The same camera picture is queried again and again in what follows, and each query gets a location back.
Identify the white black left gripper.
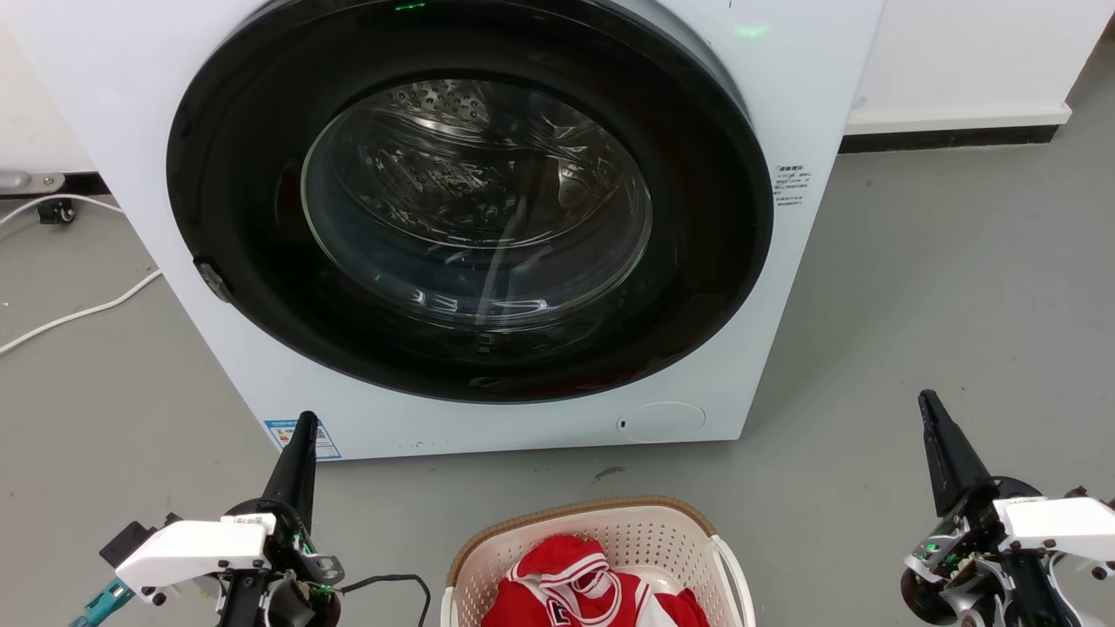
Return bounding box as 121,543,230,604
114,410,347,627

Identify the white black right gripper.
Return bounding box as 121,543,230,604
900,388,1115,627

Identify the cream plastic laundry basket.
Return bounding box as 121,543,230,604
439,496,758,627

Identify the blue energy label sticker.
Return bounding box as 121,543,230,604
263,418,342,462

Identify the round white filter cover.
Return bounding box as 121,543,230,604
615,401,707,444

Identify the red and white garment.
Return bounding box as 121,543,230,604
481,534,712,627

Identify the black round washer door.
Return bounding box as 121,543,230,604
166,0,775,405

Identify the white warning text sticker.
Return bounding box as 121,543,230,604
773,163,814,209

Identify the white cabinet with black plinth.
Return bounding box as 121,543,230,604
837,0,1115,156

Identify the white front-load washing machine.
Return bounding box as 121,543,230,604
0,0,888,462

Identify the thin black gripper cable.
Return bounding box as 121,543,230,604
334,572,433,627

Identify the grey washer door handle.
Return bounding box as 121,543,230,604
193,255,234,305

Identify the thick white floor cable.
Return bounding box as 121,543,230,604
0,267,165,357

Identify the thin white floor cable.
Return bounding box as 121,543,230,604
0,192,125,233

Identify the grey metal bracket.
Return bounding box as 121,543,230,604
0,171,67,197

